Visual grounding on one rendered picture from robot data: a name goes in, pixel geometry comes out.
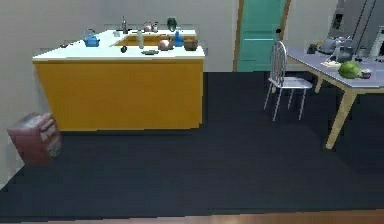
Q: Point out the grey pan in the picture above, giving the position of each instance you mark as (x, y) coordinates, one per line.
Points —
(327, 45)

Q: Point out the dark flat plate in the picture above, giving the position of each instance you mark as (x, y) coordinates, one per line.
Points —
(149, 52)

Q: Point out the teal room door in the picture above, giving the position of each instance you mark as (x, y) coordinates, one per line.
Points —
(260, 36)

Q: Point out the dark grey pot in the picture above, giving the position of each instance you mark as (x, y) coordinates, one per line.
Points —
(345, 54)

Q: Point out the yellow kitchen counter white top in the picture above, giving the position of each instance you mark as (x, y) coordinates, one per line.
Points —
(120, 93)

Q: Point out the white small cup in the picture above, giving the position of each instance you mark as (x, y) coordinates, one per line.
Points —
(116, 33)

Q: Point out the grey top wooden table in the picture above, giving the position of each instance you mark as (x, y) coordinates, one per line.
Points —
(346, 83)

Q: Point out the grey sink faucet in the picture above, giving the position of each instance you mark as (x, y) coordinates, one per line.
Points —
(124, 25)

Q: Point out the blue kettle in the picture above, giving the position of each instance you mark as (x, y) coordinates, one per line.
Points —
(91, 41)

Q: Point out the small dark cup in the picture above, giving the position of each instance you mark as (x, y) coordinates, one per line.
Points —
(365, 73)

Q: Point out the dark green house plant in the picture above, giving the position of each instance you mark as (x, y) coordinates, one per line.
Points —
(171, 23)

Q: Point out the pink small kettle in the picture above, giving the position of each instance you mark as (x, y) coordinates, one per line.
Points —
(147, 27)

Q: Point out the white bottle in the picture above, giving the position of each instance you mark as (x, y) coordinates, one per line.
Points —
(140, 39)

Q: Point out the brown bowl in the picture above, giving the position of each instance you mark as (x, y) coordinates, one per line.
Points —
(190, 44)

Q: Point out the blue spray bottle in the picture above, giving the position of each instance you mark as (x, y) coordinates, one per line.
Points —
(178, 40)

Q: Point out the small black round object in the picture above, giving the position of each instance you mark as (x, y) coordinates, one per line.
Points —
(123, 49)

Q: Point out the dark red bin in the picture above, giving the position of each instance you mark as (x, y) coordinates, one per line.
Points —
(36, 138)

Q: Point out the black small box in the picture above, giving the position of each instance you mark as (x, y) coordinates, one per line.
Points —
(311, 49)

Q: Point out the grey fridge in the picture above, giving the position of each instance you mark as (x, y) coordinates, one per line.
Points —
(358, 23)

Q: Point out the green lettuce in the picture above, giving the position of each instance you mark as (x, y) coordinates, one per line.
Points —
(349, 69)

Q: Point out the white metal chair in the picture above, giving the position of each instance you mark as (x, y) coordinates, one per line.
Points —
(283, 81)

